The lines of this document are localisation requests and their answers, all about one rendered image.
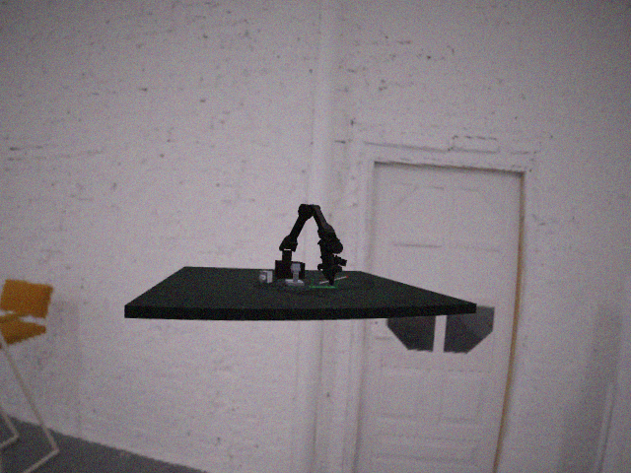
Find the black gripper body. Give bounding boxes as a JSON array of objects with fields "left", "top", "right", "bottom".
[{"left": 317, "top": 253, "right": 342, "bottom": 274}]

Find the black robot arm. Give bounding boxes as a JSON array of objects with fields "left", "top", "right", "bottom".
[{"left": 279, "top": 204, "right": 347, "bottom": 266}]

